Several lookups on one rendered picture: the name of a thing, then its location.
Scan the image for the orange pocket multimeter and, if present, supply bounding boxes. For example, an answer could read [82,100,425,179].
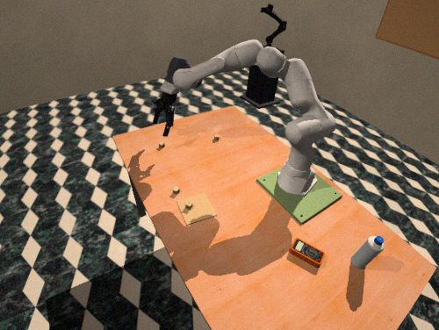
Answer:
[289,238,325,268]

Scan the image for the tan flat mat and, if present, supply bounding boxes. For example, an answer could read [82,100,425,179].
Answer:
[177,193,218,225]

